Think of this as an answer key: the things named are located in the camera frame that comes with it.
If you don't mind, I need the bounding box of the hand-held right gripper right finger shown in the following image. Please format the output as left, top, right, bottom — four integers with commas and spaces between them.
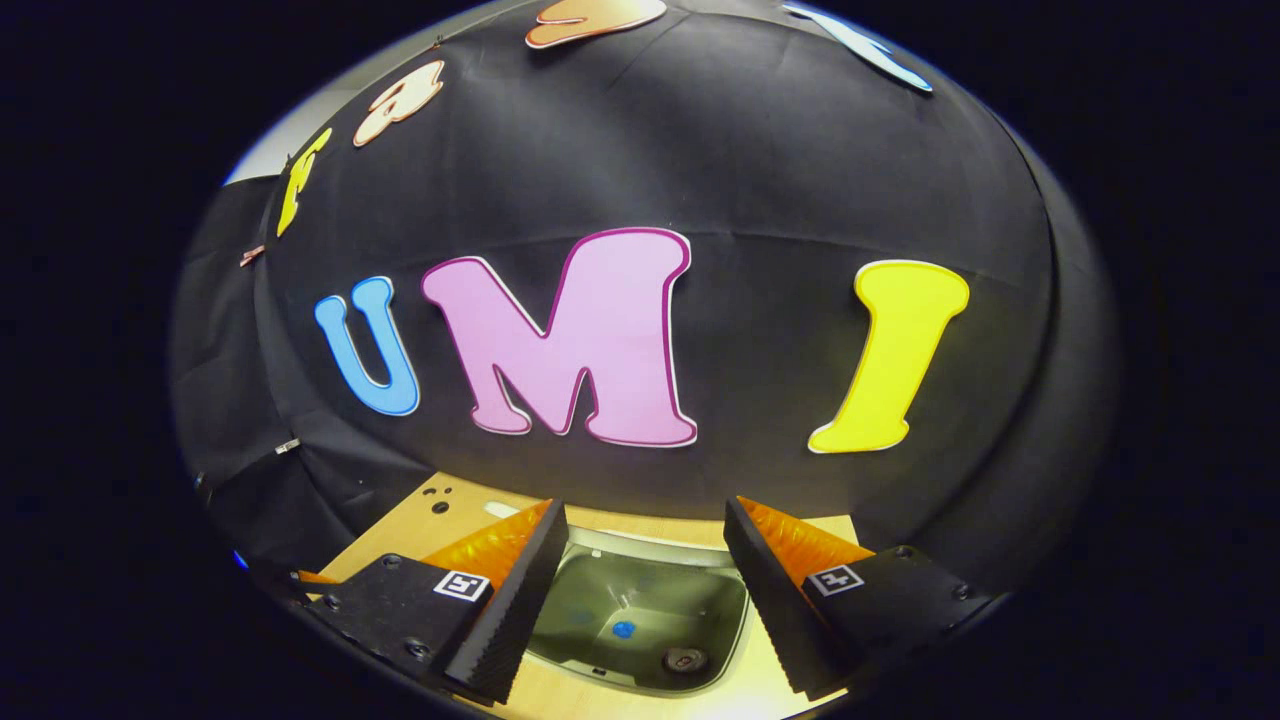
722, 495, 1004, 701

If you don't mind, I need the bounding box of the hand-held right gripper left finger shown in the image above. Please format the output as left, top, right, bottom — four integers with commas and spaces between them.
303, 498, 571, 706

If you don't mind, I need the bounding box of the pale green desktop garbage bin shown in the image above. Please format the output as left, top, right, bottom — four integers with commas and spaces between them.
525, 525, 751, 696

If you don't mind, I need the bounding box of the wooden desktop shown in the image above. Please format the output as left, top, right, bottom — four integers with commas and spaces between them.
300, 472, 861, 720

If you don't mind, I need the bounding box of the black backdrop cloth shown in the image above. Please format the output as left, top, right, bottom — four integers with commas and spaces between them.
168, 0, 1121, 621

